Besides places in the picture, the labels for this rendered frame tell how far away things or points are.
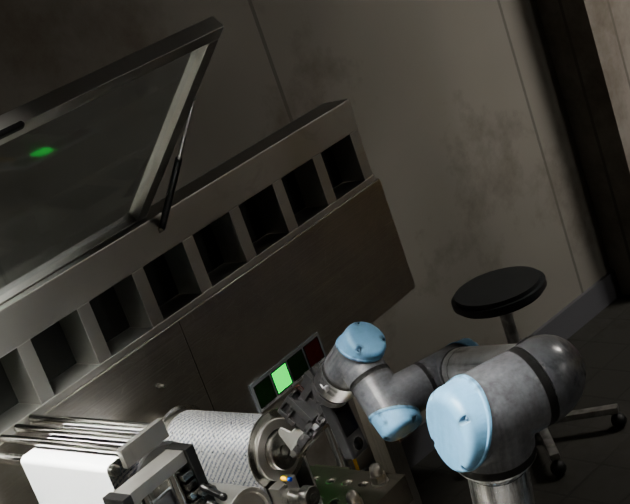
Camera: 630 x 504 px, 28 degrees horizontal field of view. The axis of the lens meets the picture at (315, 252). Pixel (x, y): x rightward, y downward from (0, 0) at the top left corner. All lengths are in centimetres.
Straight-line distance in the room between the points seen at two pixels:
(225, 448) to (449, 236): 267
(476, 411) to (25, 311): 102
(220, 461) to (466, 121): 285
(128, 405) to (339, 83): 225
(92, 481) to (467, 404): 73
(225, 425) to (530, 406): 84
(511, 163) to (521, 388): 354
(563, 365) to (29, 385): 109
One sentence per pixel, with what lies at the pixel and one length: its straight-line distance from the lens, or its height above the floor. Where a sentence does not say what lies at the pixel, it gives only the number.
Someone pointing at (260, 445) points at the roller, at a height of 128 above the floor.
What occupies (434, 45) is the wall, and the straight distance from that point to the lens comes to 488.
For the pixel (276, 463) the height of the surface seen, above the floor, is 124.
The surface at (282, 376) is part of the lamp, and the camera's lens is 281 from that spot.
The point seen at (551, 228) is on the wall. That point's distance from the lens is 536.
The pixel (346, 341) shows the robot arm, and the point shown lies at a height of 149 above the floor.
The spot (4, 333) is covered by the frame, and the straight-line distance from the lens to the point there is 235.
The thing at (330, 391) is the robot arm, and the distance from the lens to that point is 213.
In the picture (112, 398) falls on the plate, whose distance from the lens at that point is 249.
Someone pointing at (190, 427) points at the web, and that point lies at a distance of 243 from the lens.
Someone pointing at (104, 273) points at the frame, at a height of 161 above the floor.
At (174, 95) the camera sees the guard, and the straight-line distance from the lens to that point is 231.
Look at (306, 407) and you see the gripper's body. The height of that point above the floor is 135.
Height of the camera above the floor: 223
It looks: 17 degrees down
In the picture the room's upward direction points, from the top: 20 degrees counter-clockwise
